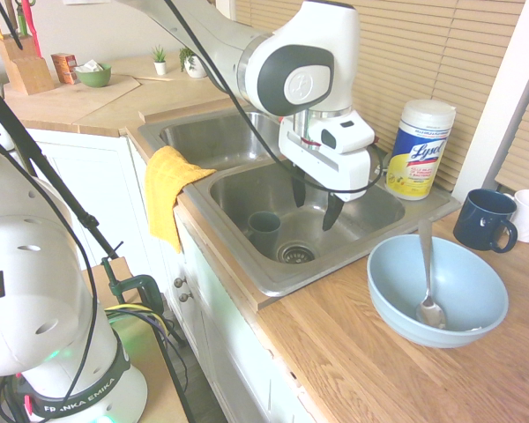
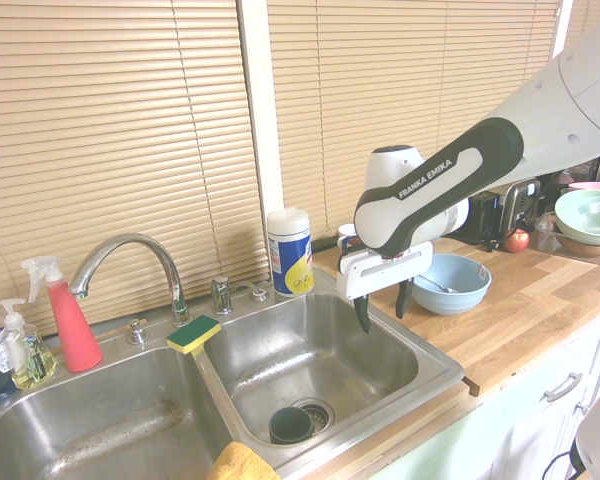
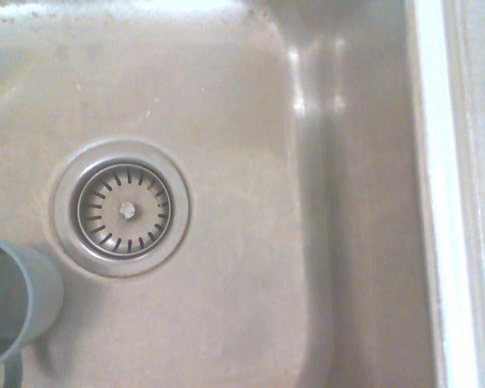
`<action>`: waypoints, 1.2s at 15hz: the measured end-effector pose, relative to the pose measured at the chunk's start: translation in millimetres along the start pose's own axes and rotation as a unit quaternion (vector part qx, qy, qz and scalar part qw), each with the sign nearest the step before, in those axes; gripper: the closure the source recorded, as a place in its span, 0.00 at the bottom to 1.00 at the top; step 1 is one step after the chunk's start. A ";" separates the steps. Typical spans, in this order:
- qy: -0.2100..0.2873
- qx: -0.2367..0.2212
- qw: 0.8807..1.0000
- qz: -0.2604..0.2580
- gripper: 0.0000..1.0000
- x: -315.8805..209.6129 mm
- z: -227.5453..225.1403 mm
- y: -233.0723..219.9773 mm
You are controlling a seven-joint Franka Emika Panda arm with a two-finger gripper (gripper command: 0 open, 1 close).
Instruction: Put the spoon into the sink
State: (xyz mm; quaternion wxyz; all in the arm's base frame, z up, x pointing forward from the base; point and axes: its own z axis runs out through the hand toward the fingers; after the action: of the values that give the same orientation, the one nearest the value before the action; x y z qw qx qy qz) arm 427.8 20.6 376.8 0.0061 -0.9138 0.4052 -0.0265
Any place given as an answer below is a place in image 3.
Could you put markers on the stainless steel double sink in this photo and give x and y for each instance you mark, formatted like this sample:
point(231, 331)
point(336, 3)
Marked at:
point(234, 121)

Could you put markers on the metal sink drain strainer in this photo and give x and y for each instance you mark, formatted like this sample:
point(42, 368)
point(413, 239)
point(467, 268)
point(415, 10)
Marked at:
point(123, 208)

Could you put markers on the grey blue cup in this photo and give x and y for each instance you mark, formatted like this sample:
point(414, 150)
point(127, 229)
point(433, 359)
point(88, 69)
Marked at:
point(40, 283)

